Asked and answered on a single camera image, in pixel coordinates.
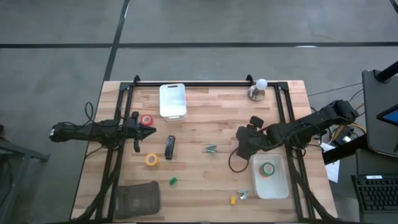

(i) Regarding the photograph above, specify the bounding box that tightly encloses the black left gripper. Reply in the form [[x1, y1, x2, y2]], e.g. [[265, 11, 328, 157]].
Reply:
[[124, 111, 157, 153]]

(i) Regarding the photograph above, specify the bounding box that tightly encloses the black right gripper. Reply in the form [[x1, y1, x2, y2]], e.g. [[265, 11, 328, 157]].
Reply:
[[235, 115, 269, 161]]

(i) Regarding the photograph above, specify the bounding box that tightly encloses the green tape roll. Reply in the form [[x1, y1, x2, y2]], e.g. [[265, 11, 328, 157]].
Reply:
[[260, 162, 276, 177]]

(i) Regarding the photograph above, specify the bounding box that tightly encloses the red tape roll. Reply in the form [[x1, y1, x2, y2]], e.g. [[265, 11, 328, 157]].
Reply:
[[140, 114, 154, 128]]

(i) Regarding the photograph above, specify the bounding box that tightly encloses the yellow tape roll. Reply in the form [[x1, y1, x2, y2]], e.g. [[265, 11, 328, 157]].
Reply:
[[144, 152, 159, 168]]

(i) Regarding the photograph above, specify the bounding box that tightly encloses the black stapler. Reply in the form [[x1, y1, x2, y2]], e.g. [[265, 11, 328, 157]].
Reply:
[[164, 135, 177, 161]]

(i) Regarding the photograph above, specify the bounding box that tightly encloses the white plastic bin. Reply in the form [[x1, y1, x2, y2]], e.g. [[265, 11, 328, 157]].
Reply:
[[251, 152, 290, 200], [159, 83, 188, 122]]

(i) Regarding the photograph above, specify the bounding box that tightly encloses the light bulb on brass base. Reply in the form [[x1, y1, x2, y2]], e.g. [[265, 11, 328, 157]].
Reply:
[[248, 78, 269, 102]]

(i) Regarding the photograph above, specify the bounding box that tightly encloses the dark mesh basket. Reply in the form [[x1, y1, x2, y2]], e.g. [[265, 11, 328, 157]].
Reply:
[[115, 180, 162, 220]]

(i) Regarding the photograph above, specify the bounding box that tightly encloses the white paper sheet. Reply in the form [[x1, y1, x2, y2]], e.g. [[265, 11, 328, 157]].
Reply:
[[319, 141, 341, 184]]

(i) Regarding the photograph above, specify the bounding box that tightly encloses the grey side cart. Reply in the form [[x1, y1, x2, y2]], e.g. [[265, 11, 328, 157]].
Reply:
[[361, 69, 398, 158]]

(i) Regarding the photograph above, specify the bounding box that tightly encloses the grey metal stand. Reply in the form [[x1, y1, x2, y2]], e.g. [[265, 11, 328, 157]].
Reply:
[[0, 124, 50, 224]]

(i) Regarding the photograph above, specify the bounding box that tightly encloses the black keyboard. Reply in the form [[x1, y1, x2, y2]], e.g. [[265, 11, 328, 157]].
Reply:
[[351, 174, 398, 216]]

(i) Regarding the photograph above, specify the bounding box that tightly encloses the tablet screen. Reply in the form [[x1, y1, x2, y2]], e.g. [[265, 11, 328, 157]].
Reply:
[[376, 104, 398, 127]]

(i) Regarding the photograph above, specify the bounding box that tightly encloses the black pole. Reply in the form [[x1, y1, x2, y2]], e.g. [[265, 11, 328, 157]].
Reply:
[[375, 60, 398, 83]]

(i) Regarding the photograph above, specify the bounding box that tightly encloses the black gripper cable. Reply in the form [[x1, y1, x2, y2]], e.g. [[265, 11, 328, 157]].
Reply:
[[228, 148, 251, 174]]

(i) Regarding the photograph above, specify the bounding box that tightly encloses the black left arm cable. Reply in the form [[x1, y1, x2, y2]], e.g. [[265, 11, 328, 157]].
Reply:
[[84, 101, 95, 126]]

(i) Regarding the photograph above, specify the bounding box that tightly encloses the black aluminium frame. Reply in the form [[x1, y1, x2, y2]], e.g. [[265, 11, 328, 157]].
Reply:
[[93, 74, 331, 223]]

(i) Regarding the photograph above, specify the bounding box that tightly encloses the black floor cable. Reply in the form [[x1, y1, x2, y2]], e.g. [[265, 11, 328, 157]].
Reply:
[[307, 82, 363, 98]]

